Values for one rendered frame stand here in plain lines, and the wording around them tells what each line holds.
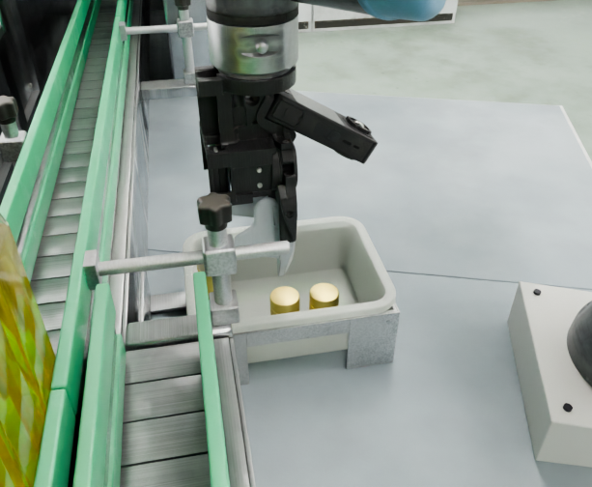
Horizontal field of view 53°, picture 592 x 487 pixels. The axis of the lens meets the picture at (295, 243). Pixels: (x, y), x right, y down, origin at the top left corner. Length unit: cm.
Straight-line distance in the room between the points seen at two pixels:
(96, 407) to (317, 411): 31
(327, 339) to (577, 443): 26
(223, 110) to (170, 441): 27
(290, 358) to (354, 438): 11
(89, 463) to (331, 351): 35
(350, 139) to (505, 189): 52
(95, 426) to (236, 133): 28
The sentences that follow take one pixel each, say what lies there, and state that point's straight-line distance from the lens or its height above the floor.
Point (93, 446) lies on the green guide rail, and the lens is 38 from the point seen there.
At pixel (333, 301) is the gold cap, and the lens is 67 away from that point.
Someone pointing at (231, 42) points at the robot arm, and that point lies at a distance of 49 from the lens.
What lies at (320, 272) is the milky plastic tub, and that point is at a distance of 77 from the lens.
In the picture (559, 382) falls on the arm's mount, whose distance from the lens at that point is 64.
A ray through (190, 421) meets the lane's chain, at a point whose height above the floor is 88.
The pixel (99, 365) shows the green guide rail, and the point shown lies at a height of 96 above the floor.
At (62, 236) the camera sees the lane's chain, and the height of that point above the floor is 88.
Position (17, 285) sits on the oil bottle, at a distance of 38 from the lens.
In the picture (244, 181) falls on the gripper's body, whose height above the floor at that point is 99.
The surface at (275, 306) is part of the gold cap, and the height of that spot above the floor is 81.
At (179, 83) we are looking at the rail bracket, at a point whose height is 86.
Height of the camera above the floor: 126
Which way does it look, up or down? 37 degrees down
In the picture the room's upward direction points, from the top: straight up
